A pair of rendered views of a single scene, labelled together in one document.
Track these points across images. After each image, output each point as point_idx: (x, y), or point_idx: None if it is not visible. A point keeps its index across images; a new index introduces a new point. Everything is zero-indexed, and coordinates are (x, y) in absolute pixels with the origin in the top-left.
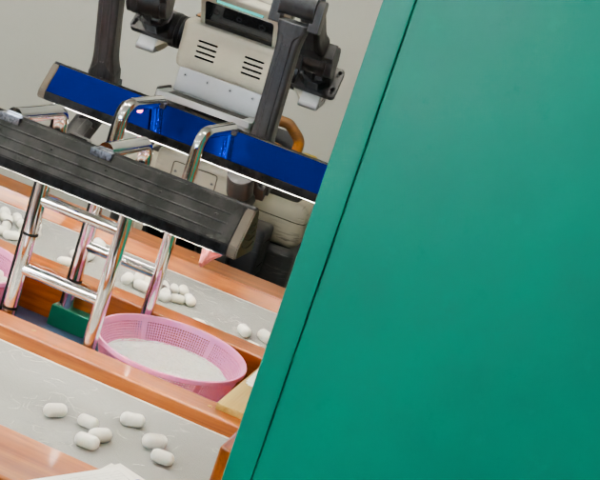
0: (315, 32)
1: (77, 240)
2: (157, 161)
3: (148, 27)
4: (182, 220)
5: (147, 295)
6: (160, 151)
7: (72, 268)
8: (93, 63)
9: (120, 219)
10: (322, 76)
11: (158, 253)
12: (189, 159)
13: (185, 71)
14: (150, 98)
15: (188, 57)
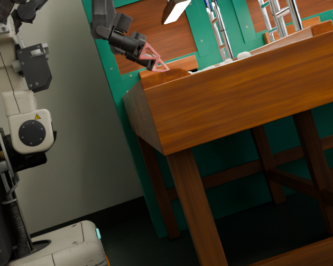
0: None
1: (228, 42)
2: (32, 99)
3: (8, 15)
4: None
5: (225, 55)
6: (31, 92)
7: (232, 53)
8: (106, 9)
9: (263, 1)
10: (32, 20)
11: (220, 38)
12: (209, 0)
13: (20, 37)
14: None
15: (11, 30)
